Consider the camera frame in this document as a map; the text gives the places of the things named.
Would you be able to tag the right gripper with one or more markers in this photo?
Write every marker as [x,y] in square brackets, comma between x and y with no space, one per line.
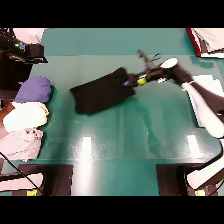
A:
[137,80]

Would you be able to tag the red garment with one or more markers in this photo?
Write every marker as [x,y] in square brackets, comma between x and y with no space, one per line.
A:
[194,40]

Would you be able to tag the purple garment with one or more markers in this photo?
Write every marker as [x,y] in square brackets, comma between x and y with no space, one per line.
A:
[33,89]

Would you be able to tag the black garment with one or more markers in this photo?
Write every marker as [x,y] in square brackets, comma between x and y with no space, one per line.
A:
[100,93]

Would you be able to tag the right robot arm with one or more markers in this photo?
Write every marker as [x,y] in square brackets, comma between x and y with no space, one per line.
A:
[203,106]

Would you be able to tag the cream garment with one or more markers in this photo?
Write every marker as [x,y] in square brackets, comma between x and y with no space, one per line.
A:
[25,116]

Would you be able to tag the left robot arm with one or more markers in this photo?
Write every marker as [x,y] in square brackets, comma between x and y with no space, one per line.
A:
[20,182]

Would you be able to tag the pale pink garment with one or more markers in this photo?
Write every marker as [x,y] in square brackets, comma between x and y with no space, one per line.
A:
[20,144]

